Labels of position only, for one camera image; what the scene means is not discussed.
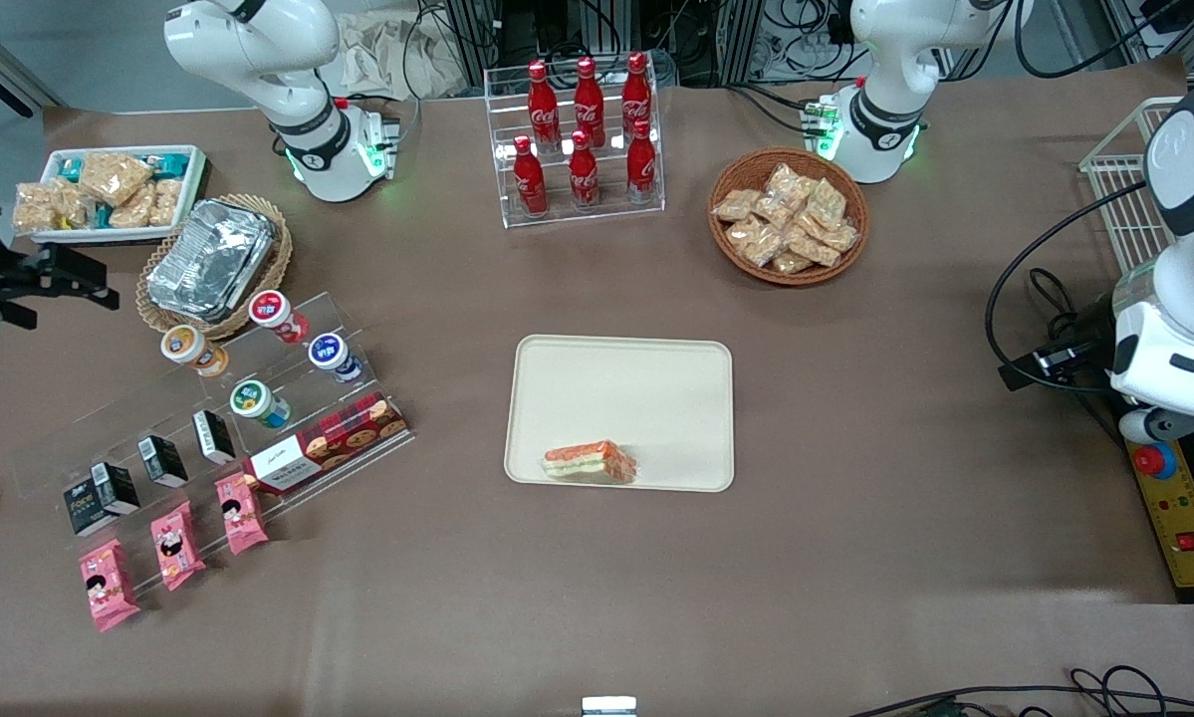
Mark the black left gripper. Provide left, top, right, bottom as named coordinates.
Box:
left=998, top=297, right=1120, bottom=394

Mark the sandwich orange filling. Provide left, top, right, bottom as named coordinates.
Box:
left=542, top=440, right=639, bottom=487

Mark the beige plastic serving tray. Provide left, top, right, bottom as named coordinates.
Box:
left=504, top=335, right=735, bottom=493

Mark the puffed rice snack bag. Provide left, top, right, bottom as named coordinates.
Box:
left=11, top=182, right=70, bottom=236
left=55, top=179, right=96, bottom=230
left=109, top=185, right=157, bottom=230
left=148, top=179, right=185, bottom=228
left=79, top=151, right=155, bottom=206

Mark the orange lid yogurt cup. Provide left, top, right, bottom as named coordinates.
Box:
left=160, top=325, right=229, bottom=378

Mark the stack of foil containers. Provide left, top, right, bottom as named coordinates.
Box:
left=146, top=199, right=279, bottom=322

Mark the white rectangular snack bin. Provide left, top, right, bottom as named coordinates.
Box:
left=24, top=145, right=208, bottom=247

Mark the oval light wicker basket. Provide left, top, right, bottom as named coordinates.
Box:
left=135, top=194, right=294, bottom=343

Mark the red lid yogurt cup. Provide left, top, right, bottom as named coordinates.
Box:
left=248, top=290, right=311, bottom=346

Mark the small black carton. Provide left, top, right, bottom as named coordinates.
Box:
left=137, top=435, right=190, bottom=489
left=192, top=409, right=237, bottom=466
left=91, top=461, right=141, bottom=516

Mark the yellow emergency stop box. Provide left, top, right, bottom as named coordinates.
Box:
left=1124, top=438, right=1194, bottom=604

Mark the green lid yogurt cup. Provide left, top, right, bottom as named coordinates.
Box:
left=230, top=379, right=293, bottom=431

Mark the clear acrylic stepped stand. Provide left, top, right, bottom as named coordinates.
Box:
left=9, top=291, right=416, bottom=574

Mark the black carton with lettering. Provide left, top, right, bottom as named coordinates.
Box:
left=64, top=480, right=118, bottom=539

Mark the blue lid yogurt cup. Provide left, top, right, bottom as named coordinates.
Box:
left=308, top=334, right=363, bottom=385

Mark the pink snack packet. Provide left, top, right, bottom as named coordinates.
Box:
left=214, top=472, right=270, bottom=557
left=150, top=500, right=207, bottom=594
left=79, top=539, right=142, bottom=633

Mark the red cookie box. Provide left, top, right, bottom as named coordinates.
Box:
left=243, top=391, right=410, bottom=496

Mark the round brown wicker basket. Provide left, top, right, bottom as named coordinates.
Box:
left=708, top=147, right=870, bottom=288

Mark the crumpled beige cloth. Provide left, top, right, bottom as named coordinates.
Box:
left=336, top=12, right=470, bottom=101

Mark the red cola bottle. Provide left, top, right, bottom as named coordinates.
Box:
left=527, top=61, right=562, bottom=152
left=513, top=135, right=548, bottom=217
left=568, top=129, right=599, bottom=211
left=621, top=52, right=653, bottom=140
left=626, top=119, right=658, bottom=205
left=574, top=57, right=606, bottom=148

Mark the clear acrylic bottle rack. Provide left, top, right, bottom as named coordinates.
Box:
left=483, top=52, right=667, bottom=230

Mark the thin black looped cable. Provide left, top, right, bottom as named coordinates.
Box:
left=1028, top=267, right=1081, bottom=342

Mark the thick black cable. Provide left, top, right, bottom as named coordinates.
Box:
left=985, top=179, right=1155, bottom=394

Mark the white wire rack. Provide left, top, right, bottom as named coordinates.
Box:
left=1078, top=97, right=1186, bottom=276

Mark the grey metal frame bar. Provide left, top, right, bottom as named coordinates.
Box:
left=0, top=30, right=66, bottom=119

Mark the black cables bundle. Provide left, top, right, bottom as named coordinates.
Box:
left=845, top=665, right=1194, bottom=717

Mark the metal equipment rack with cables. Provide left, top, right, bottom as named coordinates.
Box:
left=437, top=0, right=856, bottom=89

